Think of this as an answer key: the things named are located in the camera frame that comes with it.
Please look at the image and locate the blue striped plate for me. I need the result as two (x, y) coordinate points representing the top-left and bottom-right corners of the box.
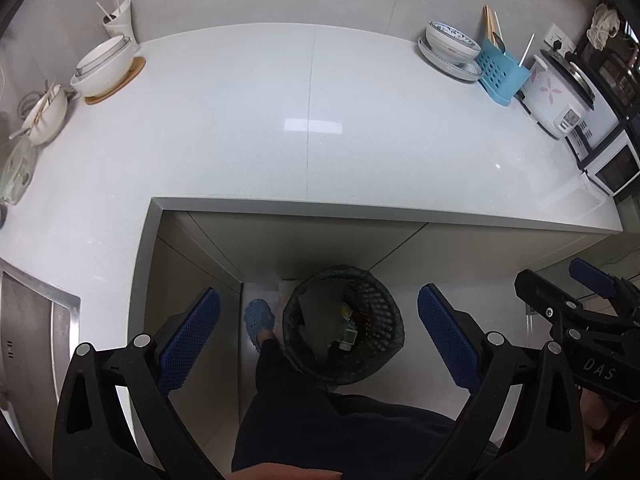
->
(417, 37), (485, 78)

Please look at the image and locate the stainless steel sink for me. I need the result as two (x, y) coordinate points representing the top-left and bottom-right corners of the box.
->
(0, 259), (81, 411)

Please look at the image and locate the black mesh trash bin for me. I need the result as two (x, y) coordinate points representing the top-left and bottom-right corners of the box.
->
(282, 266), (405, 386)

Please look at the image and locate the white bowl with utensils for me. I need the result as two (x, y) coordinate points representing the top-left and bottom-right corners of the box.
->
(20, 85), (69, 146)

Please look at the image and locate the blue patterned bowl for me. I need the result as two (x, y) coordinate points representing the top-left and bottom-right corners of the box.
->
(426, 21), (476, 47)

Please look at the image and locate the person's dark trouser leg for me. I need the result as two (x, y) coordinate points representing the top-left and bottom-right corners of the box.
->
(232, 337), (501, 476)

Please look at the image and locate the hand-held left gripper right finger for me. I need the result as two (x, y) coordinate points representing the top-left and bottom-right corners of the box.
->
(417, 282), (586, 480)

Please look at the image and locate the white cable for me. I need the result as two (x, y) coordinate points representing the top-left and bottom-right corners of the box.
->
(19, 91), (46, 121)

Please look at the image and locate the person's left forearm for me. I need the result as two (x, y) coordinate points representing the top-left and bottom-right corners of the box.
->
(230, 462), (346, 480)

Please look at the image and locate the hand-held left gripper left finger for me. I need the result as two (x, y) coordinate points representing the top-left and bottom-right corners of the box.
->
(52, 287), (223, 480)

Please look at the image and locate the white bowl with red print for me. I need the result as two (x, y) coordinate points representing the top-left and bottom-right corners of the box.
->
(425, 30), (478, 64)

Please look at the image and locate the hanging beige cloth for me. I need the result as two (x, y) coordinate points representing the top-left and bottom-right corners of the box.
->
(586, 4), (621, 43)

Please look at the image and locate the white wall socket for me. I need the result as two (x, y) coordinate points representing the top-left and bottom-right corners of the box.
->
(542, 22), (576, 58)

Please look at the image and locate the glass rimmed bowl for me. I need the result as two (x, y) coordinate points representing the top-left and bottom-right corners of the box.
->
(75, 35), (133, 78)

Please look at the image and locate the grey white plate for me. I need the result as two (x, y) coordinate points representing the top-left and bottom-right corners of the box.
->
(420, 50), (483, 82)

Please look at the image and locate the blue plastic utensil holder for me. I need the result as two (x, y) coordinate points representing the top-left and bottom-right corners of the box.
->
(475, 38), (532, 107)

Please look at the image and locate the blue clog shoe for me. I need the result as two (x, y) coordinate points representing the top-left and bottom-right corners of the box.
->
(243, 297), (277, 353)

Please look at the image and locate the white floral rice cooker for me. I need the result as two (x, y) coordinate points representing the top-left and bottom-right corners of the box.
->
(517, 50), (598, 140)

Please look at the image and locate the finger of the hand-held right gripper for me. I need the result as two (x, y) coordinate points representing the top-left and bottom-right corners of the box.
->
(515, 269), (596, 331)
(570, 258), (640, 316)

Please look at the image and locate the round wooden coaster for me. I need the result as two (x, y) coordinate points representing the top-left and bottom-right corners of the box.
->
(84, 56), (147, 106)

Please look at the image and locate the wooden chopsticks bundle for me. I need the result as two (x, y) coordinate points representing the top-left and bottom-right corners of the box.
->
(482, 5), (506, 48)

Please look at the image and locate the white slanted cup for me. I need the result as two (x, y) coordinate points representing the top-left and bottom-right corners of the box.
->
(103, 0), (138, 43)

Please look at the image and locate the pale wooden spoon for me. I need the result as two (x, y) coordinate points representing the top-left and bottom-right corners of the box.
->
(10, 80), (58, 139)

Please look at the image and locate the large white bowl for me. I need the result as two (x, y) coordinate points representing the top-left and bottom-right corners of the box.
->
(70, 42), (138, 98)

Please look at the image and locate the grey base cabinet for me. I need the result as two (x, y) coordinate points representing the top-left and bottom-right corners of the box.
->
(142, 207), (621, 291)

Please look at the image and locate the person's right hand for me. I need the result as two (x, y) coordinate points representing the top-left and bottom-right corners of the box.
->
(580, 389), (633, 461)

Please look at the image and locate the black storage rack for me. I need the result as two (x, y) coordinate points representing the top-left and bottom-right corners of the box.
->
(570, 0), (640, 126)

